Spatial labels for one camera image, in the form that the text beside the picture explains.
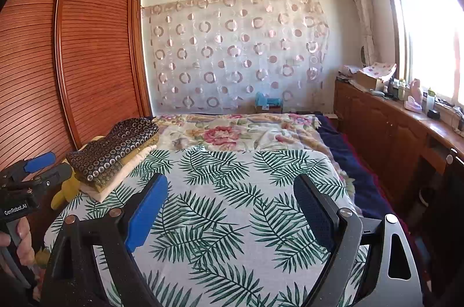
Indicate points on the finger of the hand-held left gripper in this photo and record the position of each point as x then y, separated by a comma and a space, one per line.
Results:
40, 162
54, 174

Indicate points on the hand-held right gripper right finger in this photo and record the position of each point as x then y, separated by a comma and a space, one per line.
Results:
315, 212

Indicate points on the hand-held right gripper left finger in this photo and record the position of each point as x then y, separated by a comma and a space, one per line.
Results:
148, 209

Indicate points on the navy circle patterned shirt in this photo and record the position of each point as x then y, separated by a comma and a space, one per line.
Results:
116, 147

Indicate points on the person's left hand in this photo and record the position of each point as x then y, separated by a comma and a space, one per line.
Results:
25, 245

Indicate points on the yellow plush toy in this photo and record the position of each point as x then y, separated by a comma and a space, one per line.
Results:
69, 191

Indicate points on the olive and cream folded cloths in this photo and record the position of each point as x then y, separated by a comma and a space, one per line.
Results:
105, 192

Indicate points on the navy blue blanket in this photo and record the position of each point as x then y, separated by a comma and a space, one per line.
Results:
348, 154

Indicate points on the green leaf printed sheet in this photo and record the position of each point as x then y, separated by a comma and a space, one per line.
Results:
232, 205

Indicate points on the long wooden cabinet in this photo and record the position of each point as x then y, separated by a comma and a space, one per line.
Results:
377, 133

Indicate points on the floral blanket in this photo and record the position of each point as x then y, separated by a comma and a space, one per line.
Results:
224, 133

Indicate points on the wooden louvered wardrobe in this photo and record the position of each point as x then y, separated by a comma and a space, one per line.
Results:
90, 56

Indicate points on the small teal box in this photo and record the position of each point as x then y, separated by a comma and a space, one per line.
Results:
263, 99

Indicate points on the pink tissue pack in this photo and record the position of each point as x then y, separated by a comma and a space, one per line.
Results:
413, 105

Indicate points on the small black box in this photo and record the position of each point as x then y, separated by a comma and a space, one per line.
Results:
433, 114

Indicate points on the open cardboard box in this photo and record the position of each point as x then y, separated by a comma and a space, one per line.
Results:
380, 68

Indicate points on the pink bottle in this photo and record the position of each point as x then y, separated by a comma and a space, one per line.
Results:
415, 88

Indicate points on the white cup with green lid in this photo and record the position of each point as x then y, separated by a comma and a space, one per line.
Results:
430, 98

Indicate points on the sheer circle patterned curtain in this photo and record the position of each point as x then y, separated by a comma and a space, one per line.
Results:
235, 56

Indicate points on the wooden framed window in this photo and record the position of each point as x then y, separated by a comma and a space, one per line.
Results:
427, 38

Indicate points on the white window curtain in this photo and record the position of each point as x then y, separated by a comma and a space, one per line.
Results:
362, 9

